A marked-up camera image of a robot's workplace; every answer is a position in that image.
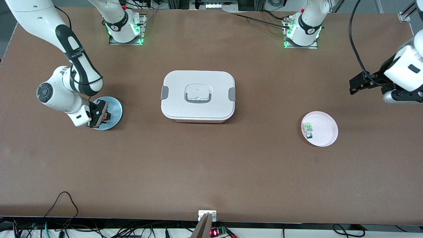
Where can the orange push-button switch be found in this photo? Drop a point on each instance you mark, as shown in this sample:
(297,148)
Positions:
(106,116)

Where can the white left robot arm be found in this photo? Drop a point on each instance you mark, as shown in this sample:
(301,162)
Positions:
(307,26)

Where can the light blue round plate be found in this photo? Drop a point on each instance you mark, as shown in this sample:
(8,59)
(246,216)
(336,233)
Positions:
(115,107)

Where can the pale pink round plate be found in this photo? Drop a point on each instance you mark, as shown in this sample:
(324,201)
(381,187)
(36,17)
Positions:
(325,127)

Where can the white lidded storage box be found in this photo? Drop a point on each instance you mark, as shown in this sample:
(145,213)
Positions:
(198,96)

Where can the circuit board with red display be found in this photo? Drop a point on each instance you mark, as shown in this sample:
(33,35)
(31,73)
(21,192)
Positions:
(218,232)

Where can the aluminium frame profile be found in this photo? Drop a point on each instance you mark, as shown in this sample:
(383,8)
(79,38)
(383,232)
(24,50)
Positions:
(408,15)

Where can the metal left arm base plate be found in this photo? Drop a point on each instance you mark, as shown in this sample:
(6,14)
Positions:
(315,45)

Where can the green push-button switch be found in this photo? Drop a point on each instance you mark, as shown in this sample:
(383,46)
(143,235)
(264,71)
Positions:
(308,130)

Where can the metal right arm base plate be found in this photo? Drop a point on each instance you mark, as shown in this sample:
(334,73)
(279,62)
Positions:
(143,24)

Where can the white metal table bracket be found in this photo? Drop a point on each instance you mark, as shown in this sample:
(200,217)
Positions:
(207,214)

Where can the grey camera mount bar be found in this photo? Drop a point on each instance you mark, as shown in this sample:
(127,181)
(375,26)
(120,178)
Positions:
(202,228)

